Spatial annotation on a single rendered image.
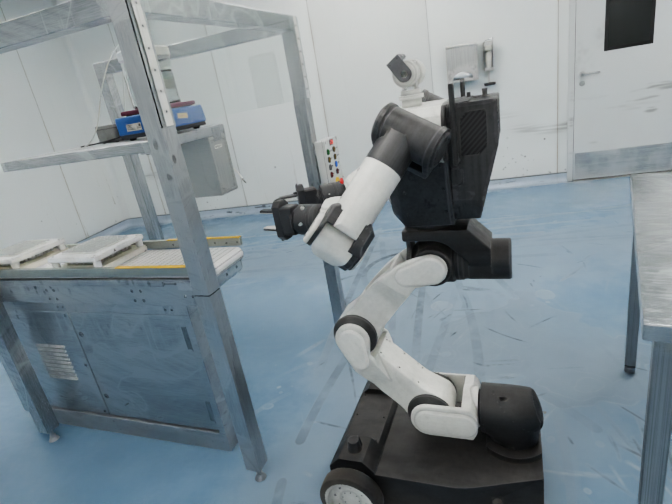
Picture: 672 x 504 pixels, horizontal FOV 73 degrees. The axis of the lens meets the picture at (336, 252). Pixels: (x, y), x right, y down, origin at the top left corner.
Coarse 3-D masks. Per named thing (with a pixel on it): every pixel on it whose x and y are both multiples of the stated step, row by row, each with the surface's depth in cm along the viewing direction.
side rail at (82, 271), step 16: (0, 272) 179; (16, 272) 175; (32, 272) 172; (48, 272) 169; (64, 272) 166; (80, 272) 163; (96, 272) 160; (112, 272) 157; (128, 272) 154; (144, 272) 152; (160, 272) 149; (176, 272) 147
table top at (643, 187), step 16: (640, 176) 160; (656, 176) 157; (640, 192) 144; (656, 192) 142; (640, 208) 131; (656, 208) 129; (640, 224) 120; (656, 224) 118; (640, 240) 111; (656, 240) 109; (640, 256) 103; (656, 256) 102; (640, 272) 96; (656, 272) 95; (640, 288) 90; (656, 288) 89; (640, 304) 87; (656, 304) 84; (640, 320) 85; (656, 320) 79; (656, 336) 79
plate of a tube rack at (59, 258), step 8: (128, 240) 175; (136, 240) 178; (104, 248) 169; (112, 248) 168; (120, 248) 171; (56, 256) 170; (64, 256) 168; (72, 256) 166; (80, 256) 164; (88, 256) 162; (96, 256) 161; (104, 256) 164
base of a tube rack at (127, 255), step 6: (132, 246) 183; (144, 246) 182; (126, 252) 176; (132, 252) 176; (138, 252) 179; (114, 258) 171; (120, 258) 171; (126, 258) 174; (66, 264) 174; (102, 264) 166; (108, 264) 166; (114, 264) 168
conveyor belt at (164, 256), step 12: (144, 252) 182; (156, 252) 179; (168, 252) 176; (180, 252) 173; (216, 252) 166; (228, 252) 164; (240, 252) 167; (48, 264) 188; (60, 264) 185; (120, 264) 172; (132, 264) 169; (144, 264) 167; (156, 264) 164; (168, 264) 162; (180, 264) 160; (216, 264) 155; (228, 264) 160; (168, 276) 151; (180, 276) 149
